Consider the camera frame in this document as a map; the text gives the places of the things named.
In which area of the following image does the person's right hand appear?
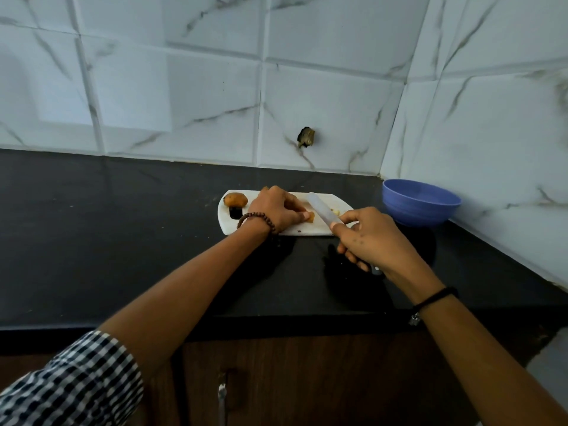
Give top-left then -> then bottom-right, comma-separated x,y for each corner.
330,207 -> 444,303

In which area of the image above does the person's left hand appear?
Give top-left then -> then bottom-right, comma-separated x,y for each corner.
247,186 -> 311,235

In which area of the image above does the steel kitchen knife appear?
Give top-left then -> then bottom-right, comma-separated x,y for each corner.
306,192 -> 383,276

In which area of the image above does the white cutting board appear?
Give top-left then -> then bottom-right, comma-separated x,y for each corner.
217,189 -> 354,237

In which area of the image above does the blue plastic bowl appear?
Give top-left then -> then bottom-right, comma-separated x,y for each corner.
382,179 -> 462,228

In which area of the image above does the person's left forearm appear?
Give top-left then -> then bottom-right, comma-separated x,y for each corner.
98,224 -> 270,377

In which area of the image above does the person's right forearm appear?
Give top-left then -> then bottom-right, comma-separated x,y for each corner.
417,296 -> 568,426

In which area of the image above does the black wristband with charm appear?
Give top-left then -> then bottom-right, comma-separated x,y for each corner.
409,286 -> 460,327

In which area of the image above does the black white checkered shirt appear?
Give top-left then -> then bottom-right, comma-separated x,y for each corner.
0,330 -> 145,426

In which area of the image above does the brown bead bracelet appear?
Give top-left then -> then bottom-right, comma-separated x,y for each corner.
236,211 -> 277,235

